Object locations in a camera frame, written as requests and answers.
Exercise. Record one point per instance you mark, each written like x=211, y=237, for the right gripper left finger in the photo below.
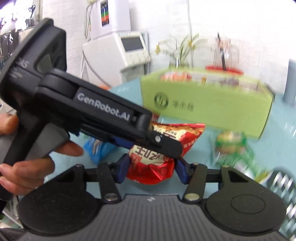
x=110, y=174

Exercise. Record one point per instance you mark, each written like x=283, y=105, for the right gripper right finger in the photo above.
x=194, y=176

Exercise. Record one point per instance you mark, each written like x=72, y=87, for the blue cookie packet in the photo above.
x=98, y=150

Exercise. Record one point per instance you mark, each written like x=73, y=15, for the green biscuit packet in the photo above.
x=252, y=169
x=229, y=147

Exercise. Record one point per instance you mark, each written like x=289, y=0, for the silver orange chip bag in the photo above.
x=177, y=76

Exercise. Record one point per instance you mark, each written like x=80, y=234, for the person's left hand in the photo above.
x=25, y=176

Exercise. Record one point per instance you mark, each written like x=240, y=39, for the white water dispenser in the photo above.
x=116, y=58

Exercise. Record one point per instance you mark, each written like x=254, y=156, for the green cardboard box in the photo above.
x=219, y=99

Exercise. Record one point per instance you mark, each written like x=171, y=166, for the red plastic basket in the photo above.
x=227, y=69

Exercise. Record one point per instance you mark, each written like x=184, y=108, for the grey blue cylinder bottle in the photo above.
x=289, y=94

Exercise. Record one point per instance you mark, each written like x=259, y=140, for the glass pitcher with straw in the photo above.
x=226, y=54

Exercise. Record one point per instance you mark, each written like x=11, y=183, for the glass vase with plant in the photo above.
x=179, y=51

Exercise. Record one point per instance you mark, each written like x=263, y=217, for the white wall water purifier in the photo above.
x=105, y=17

